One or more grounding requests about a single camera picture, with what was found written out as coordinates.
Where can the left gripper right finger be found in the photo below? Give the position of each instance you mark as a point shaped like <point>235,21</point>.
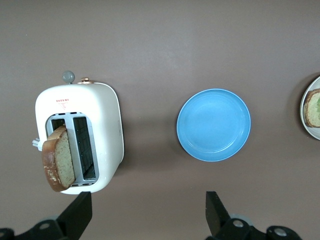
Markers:
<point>220,220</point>

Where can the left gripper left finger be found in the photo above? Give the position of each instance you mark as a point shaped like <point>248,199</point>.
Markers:
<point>72,217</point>

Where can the toasted bread slice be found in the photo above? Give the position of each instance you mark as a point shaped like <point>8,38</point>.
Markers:
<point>310,110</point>
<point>62,160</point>

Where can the blue plate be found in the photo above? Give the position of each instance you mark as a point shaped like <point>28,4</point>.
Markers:
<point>213,125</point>

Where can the beige plate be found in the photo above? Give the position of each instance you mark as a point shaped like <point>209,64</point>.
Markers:
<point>313,132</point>

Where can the white toaster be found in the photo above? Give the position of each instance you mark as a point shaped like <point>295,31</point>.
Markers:
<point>105,130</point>

